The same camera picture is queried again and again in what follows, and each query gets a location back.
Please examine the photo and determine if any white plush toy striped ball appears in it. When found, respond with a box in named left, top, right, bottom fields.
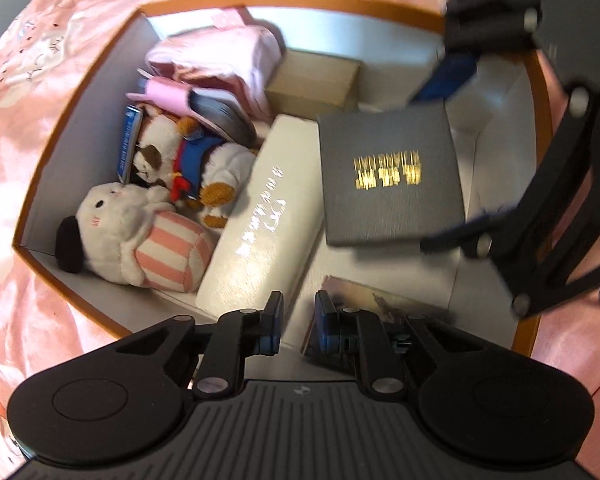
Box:
left=55, top=181, right=219, bottom=295

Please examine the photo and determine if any long white box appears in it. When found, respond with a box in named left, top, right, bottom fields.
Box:
left=195, top=114, right=327, bottom=322

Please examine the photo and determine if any dark grey book gold print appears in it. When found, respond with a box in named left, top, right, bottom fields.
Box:
left=317, top=104, right=467, bottom=249

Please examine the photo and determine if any blue small book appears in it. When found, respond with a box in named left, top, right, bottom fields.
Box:
left=114, top=104, right=145, bottom=184

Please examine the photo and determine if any pink holder with grey sheets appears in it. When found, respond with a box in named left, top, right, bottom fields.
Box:
left=126, top=76, right=259, bottom=150

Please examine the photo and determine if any dog plush toy blue outfit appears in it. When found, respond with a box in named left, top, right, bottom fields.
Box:
left=131, top=114, right=257, bottom=230

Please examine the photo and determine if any pink cloth pouch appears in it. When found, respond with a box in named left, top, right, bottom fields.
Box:
left=144, top=24, right=287, bottom=122

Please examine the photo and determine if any illustrated card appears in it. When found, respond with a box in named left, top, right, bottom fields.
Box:
left=300, top=274, right=452, bottom=362

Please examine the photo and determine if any small beige box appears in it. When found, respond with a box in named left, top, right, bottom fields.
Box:
left=264, top=49, right=362, bottom=111

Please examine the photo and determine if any orange cardboard box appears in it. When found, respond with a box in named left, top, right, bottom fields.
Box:
left=11, top=0, right=554, bottom=362

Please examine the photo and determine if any pink printed blanket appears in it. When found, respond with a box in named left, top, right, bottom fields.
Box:
left=0, top=0, right=600, bottom=461

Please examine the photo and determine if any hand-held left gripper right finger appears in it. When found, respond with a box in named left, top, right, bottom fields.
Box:
left=314, top=289, right=492, bottom=396

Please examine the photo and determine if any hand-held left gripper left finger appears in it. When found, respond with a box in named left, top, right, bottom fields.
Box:
left=112, top=290, right=285, bottom=397

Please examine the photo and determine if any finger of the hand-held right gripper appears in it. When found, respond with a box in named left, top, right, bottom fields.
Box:
left=410, top=0, right=547, bottom=106
left=420, top=84, right=600, bottom=320

